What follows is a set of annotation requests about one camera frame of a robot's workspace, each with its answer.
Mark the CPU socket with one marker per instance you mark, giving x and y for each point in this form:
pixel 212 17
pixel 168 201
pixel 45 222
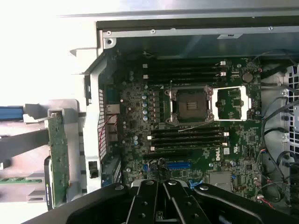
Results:
pixel 189 105

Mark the thin locking lever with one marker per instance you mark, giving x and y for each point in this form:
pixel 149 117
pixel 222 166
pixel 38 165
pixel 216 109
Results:
pixel 171 86
pixel 195 126

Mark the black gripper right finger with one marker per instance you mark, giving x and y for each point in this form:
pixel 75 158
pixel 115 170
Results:
pixel 233 205

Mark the silver chipset heat sink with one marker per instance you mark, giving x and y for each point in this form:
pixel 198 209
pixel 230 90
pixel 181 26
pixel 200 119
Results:
pixel 220 179

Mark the green motherboard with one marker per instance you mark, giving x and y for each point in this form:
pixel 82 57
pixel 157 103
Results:
pixel 233 140

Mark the open black PC case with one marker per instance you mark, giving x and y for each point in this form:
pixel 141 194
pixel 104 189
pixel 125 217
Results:
pixel 93 93

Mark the grey parts rack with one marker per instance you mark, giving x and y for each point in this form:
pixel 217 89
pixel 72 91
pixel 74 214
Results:
pixel 72 107

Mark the metal disk bay cage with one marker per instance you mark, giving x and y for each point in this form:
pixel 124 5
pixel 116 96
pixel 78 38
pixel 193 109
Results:
pixel 292 77

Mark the round coin battery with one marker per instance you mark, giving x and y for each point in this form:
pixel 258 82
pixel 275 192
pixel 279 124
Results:
pixel 247 77

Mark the hard disk with blue rails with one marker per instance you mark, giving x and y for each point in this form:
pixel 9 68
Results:
pixel 11 113

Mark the blue expansion slot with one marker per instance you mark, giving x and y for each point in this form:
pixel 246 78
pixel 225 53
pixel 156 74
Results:
pixel 178 165

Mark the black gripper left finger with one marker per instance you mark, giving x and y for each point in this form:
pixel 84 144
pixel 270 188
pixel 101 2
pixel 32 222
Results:
pixel 140 205

